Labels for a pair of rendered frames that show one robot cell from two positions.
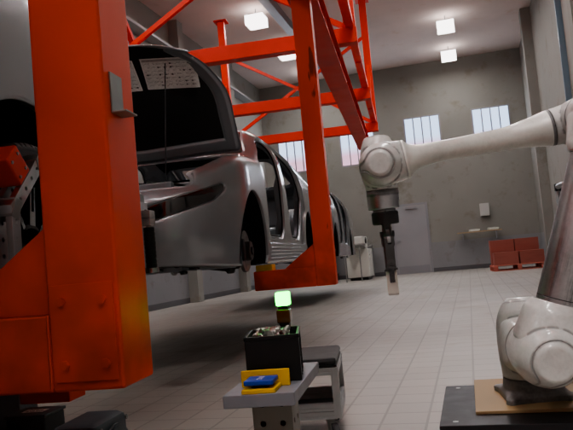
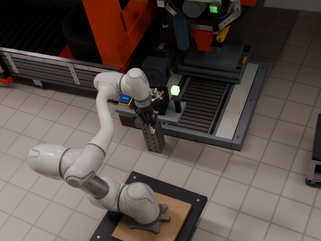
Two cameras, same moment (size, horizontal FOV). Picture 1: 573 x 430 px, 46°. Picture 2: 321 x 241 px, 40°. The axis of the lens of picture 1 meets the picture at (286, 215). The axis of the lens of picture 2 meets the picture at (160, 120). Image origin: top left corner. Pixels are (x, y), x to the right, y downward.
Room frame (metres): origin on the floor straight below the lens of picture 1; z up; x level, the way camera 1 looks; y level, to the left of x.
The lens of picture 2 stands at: (2.56, -1.74, 2.50)
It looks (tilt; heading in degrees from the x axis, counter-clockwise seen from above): 48 degrees down; 112
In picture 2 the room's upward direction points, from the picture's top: 13 degrees counter-clockwise
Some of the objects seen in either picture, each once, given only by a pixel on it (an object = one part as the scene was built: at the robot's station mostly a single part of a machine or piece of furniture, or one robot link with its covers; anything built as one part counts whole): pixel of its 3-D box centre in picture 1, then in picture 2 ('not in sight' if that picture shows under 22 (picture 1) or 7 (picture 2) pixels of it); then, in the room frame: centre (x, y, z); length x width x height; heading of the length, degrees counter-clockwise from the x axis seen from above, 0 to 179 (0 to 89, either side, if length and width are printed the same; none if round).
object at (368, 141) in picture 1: (379, 162); (135, 82); (1.88, -0.27, 1.00); 0.13 x 0.11 x 0.16; 172
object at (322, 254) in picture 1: (283, 142); not in sight; (5.67, -0.03, 1.75); 0.68 x 0.16 x 2.45; 80
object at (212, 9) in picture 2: (139, 218); (215, 5); (2.18, 0.48, 0.93); 0.09 x 0.05 x 0.05; 80
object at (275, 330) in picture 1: (274, 351); (151, 99); (1.80, 0.06, 0.51); 0.20 x 0.14 x 0.13; 178
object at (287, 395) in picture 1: (275, 382); (150, 107); (1.79, 0.07, 0.44); 0.43 x 0.17 x 0.03; 170
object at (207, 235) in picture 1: (199, 196); not in sight; (6.92, 0.88, 1.49); 4.95 x 1.86 x 1.59; 170
